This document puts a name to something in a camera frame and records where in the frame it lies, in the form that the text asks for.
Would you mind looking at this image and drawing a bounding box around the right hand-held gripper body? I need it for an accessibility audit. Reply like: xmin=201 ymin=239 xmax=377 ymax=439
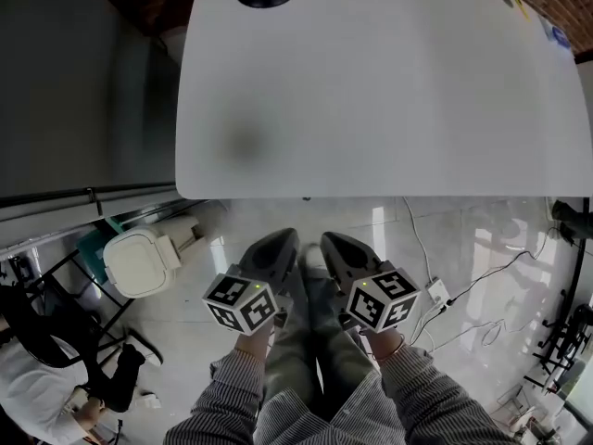
xmin=336 ymin=270 xmax=422 ymax=335

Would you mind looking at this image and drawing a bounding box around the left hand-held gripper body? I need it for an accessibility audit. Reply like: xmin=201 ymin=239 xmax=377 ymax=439
xmin=202 ymin=266 xmax=286 ymax=337

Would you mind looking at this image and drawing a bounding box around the person's left forearm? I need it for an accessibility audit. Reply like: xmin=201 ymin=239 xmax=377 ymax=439
xmin=161 ymin=330 xmax=277 ymax=445

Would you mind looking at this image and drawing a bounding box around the person's right forearm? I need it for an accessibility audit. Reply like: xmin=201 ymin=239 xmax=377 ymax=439
xmin=363 ymin=329 xmax=509 ymax=445

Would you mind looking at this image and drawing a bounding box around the white desk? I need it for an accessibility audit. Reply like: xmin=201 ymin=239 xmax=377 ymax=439
xmin=175 ymin=0 xmax=593 ymax=201

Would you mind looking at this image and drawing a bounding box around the person's right leg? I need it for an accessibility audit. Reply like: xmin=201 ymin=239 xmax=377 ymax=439
xmin=303 ymin=266 xmax=376 ymax=424

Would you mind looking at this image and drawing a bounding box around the person's leg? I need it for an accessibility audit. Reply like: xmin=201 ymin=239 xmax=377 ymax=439
xmin=303 ymin=266 xmax=376 ymax=424
xmin=266 ymin=271 xmax=325 ymax=398

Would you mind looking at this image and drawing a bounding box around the person's left leg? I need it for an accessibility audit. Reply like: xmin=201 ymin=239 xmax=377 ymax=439
xmin=266 ymin=271 xmax=325 ymax=398

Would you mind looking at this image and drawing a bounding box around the beige trash bin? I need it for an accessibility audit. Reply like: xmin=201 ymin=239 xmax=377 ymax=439
xmin=102 ymin=223 xmax=183 ymax=299

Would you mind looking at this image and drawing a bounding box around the person's striped shirt torso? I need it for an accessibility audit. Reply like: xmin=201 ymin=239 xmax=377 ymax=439
xmin=252 ymin=371 xmax=413 ymax=445

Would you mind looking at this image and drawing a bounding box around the teal plastic box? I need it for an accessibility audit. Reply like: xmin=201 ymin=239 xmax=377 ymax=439
xmin=76 ymin=215 xmax=121 ymax=282

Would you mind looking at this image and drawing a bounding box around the black wheeled stand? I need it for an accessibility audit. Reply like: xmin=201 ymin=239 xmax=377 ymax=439
xmin=523 ymin=289 xmax=593 ymax=388

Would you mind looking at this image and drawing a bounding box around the black metal pole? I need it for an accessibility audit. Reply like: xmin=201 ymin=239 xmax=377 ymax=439
xmin=562 ymin=236 xmax=588 ymax=324

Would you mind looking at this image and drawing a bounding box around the black folding chair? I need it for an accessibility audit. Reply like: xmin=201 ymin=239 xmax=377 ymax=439
xmin=0 ymin=248 xmax=163 ymax=382

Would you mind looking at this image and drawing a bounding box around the grey refrigerator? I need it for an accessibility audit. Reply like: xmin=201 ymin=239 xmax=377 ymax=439
xmin=0 ymin=0 xmax=200 ymax=231

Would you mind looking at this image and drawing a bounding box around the blue white packet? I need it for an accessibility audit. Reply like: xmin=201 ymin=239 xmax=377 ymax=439
xmin=536 ymin=14 xmax=574 ymax=50

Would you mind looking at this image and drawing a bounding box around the gold bangle bracelet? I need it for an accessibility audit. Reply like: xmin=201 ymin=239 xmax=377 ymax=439
xmin=372 ymin=336 xmax=407 ymax=363

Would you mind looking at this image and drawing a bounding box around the white power cable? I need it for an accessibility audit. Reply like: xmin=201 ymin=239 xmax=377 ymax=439
xmin=401 ymin=197 xmax=439 ymax=286

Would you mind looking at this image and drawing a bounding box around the black power cable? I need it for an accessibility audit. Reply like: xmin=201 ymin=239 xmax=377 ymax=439
xmin=447 ymin=236 xmax=564 ymax=305

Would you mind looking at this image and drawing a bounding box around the coiled white cable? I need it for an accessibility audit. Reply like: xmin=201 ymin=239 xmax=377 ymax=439
xmin=410 ymin=303 xmax=543 ymax=356

